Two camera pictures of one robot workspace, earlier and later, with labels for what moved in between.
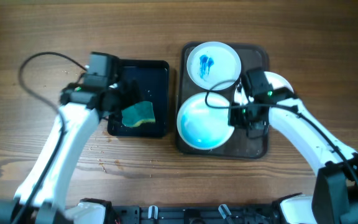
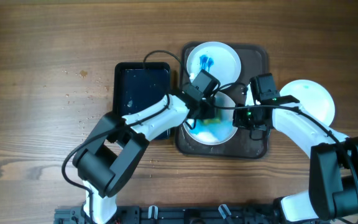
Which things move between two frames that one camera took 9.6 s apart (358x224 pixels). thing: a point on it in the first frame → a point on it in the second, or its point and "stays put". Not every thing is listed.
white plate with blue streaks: [212, 62] stays put
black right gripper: [234, 120] stays put
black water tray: [154, 76] stays put
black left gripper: [129, 99] → [209, 111]
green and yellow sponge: [133, 116] → [212, 121]
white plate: [276, 81] → [313, 98]
